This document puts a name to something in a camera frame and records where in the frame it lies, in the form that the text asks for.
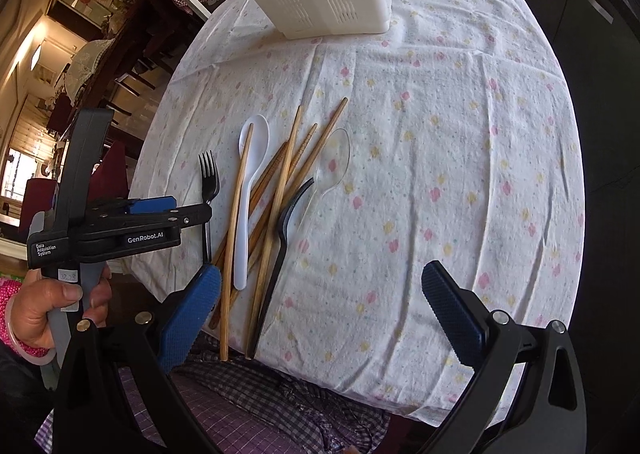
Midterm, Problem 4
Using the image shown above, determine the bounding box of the white plastic spoon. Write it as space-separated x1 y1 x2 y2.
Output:
233 115 271 291

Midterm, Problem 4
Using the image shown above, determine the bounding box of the person's left hand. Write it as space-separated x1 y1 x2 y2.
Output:
10 266 114 350

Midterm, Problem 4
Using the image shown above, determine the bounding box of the floral white tablecloth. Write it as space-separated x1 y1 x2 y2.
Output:
125 0 586 427

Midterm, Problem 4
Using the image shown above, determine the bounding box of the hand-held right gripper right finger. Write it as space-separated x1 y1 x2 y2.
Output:
421 261 588 454

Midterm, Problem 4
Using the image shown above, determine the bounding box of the white lace cloth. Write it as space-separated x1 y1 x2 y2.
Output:
62 38 117 93

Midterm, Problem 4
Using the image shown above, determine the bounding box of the person's left forearm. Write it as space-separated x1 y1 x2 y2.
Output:
0 276 31 360

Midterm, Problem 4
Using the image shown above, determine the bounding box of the purple checkered clothing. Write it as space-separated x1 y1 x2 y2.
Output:
42 329 396 454

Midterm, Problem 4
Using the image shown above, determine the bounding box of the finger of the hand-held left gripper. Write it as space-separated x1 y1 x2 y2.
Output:
80 204 213 235
87 195 178 217

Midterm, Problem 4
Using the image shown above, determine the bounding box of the black plastic fork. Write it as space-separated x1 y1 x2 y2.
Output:
198 150 221 265

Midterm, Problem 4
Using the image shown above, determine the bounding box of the dark wooden chair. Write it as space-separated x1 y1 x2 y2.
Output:
112 46 172 108

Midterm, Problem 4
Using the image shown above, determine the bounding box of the black plastic spoon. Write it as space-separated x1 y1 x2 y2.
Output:
247 177 316 360

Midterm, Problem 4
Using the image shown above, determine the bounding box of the red upholstered chair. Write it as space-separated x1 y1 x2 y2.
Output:
20 178 58 232

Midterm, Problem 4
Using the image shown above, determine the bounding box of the dark wooden dining table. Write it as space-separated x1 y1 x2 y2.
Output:
85 0 211 84

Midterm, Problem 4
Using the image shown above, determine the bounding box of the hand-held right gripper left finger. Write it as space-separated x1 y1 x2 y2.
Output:
52 264 223 454

